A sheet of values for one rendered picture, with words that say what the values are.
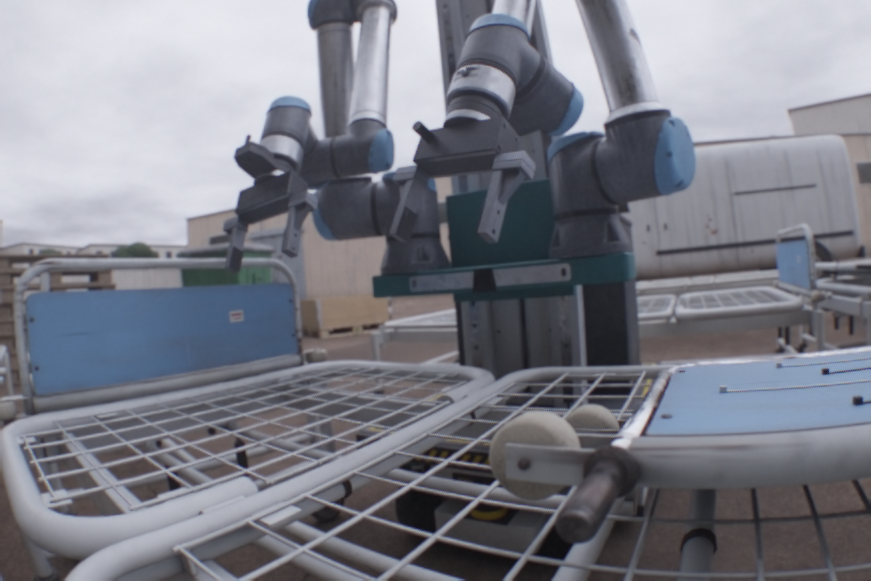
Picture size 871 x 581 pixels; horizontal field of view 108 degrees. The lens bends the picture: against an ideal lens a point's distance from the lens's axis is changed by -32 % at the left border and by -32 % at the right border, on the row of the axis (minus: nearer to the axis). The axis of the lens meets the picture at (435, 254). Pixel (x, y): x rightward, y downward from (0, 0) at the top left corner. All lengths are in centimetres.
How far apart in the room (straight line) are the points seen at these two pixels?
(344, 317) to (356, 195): 548
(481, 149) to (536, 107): 19
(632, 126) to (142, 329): 107
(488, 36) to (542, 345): 87
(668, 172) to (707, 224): 672
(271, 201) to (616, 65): 70
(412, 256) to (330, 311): 544
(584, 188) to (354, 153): 48
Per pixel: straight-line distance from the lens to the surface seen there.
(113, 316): 101
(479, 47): 66
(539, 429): 32
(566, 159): 102
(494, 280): 105
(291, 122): 89
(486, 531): 113
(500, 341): 133
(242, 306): 115
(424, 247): 117
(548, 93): 71
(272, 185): 81
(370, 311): 684
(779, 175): 802
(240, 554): 135
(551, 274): 100
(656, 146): 90
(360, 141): 95
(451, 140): 59
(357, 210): 121
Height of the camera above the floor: 70
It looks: 3 degrees up
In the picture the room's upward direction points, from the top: 4 degrees counter-clockwise
